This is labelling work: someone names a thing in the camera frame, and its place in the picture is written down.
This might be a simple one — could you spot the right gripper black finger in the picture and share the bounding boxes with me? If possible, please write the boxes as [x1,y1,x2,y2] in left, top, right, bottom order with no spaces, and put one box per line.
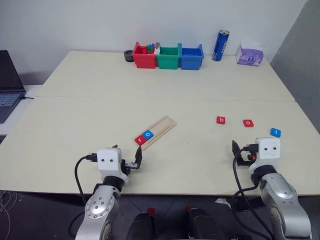
[231,139,241,161]

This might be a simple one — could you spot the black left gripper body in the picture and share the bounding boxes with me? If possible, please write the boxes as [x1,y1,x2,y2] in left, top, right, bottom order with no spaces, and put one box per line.
[120,159,140,176]

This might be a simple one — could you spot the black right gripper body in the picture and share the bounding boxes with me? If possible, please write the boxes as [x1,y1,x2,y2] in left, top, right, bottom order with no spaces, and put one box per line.
[235,149,257,169]

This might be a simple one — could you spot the red letter tile r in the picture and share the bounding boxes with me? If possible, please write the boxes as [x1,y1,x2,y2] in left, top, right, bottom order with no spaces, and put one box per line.
[134,135,147,147]

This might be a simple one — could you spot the blue letter tile o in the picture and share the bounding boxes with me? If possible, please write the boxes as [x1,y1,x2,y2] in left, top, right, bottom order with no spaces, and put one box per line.
[141,129,155,141]

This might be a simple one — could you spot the wooden letter tray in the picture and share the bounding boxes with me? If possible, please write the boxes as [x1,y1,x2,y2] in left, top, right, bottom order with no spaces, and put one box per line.
[139,115,178,151]

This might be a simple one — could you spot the white paper scrap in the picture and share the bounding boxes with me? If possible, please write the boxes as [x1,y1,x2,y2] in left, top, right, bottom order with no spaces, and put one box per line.
[215,198,232,208]

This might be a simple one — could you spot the narrow dark rounded shape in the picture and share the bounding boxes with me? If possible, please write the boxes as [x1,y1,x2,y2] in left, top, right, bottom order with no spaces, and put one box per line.
[126,212,156,240]

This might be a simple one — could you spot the wide dark rounded shape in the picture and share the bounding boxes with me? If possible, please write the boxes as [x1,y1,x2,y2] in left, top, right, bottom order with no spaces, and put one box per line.
[183,208,223,240]

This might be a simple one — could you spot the red plastic bin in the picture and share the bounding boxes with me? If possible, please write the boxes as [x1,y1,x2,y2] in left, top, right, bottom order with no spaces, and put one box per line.
[131,41,159,69]

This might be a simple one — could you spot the black round container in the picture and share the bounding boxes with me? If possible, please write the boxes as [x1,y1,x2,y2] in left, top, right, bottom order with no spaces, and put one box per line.
[123,49,136,63]

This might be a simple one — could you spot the purple tissue box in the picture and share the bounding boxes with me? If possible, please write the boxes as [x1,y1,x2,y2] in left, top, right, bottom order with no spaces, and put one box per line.
[236,41,265,67]

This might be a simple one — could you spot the blue plastic bin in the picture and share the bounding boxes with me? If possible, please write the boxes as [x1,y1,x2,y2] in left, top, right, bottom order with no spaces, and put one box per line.
[179,44,205,71]

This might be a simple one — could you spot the green plastic bin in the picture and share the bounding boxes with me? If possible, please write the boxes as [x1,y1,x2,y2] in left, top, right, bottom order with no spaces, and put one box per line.
[156,42,182,70]

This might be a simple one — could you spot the white side desk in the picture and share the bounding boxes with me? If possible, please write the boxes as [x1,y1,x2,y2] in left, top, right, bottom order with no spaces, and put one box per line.
[0,84,45,146]

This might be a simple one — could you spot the tall blue drink can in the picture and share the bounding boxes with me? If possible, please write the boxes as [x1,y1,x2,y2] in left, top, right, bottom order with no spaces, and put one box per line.
[211,29,231,62]

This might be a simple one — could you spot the dark laptop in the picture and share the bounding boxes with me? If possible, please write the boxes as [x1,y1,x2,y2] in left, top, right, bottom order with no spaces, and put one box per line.
[0,49,27,125]

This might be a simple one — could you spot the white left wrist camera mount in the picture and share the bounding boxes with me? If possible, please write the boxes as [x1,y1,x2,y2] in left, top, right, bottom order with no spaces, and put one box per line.
[96,147,124,180]

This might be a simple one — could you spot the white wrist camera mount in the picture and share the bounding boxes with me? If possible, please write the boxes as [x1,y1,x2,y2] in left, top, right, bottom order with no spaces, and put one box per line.
[96,147,124,180]
[254,136,282,168]

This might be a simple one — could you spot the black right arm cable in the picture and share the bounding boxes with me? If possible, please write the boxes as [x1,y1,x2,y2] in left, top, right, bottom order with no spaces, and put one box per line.
[230,143,276,240]

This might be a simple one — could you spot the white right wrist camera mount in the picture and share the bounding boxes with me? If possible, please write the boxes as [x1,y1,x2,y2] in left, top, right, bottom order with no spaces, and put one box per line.
[254,136,282,168]

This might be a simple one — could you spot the thin white wires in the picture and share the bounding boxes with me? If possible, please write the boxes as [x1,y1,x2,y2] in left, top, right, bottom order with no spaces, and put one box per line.
[0,191,19,240]

